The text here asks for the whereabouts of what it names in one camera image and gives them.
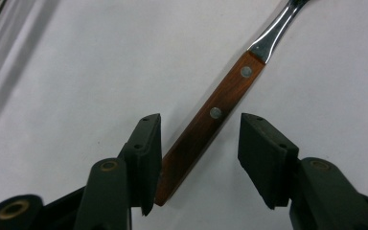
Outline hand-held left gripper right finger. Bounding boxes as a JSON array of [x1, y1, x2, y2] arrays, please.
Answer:
[[238, 112, 300, 210]]

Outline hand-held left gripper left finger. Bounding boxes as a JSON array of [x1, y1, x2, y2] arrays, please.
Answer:
[[118, 113, 163, 217]]

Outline wooden handled steel fork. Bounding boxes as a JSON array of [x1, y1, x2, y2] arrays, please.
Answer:
[[154, 0, 311, 207]]

